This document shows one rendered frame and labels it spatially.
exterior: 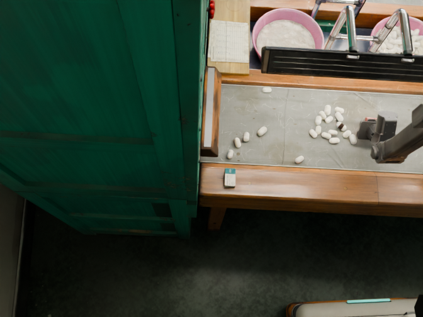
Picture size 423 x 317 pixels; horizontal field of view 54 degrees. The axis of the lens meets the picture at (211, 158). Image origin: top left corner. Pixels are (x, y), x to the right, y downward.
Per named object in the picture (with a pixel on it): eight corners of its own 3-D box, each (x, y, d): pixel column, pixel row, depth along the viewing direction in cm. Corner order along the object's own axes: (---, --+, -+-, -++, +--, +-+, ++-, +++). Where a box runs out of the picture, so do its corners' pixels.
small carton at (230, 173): (235, 187, 136) (235, 186, 134) (223, 187, 136) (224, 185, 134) (235, 170, 138) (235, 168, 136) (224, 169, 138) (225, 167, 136)
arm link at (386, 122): (372, 161, 126) (403, 162, 125) (379, 126, 120) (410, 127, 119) (364, 143, 136) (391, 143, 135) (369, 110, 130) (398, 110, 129)
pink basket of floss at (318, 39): (331, 56, 164) (338, 43, 155) (281, 95, 157) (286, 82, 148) (284, 12, 170) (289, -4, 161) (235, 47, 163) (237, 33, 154)
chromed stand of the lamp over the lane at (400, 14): (358, 126, 154) (419, 59, 112) (304, 122, 154) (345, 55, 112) (354, 80, 161) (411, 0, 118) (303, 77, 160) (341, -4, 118)
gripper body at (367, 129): (360, 119, 139) (366, 128, 133) (391, 121, 139) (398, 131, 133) (355, 136, 142) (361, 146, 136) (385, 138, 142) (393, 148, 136)
